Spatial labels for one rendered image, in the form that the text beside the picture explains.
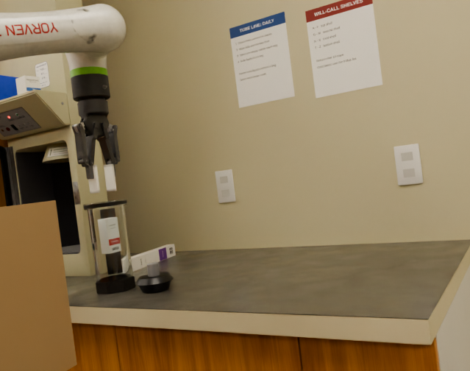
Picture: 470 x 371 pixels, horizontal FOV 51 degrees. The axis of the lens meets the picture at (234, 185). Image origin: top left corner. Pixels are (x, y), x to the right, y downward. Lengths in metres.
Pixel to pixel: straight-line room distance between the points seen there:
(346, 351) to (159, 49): 1.38
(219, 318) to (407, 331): 0.34
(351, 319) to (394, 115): 0.82
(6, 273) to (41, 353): 0.12
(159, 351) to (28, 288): 0.46
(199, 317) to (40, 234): 0.38
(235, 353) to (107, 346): 0.34
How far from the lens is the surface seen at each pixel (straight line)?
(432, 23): 1.55
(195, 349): 1.06
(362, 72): 1.57
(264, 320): 0.91
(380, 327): 0.83
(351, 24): 1.60
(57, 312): 0.77
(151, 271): 1.21
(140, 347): 1.15
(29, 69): 1.77
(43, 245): 0.75
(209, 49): 1.82
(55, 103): 1.59
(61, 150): 1.70
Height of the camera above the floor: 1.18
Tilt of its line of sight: 1 degrees down
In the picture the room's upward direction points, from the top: 7 degrees counter-clockwise
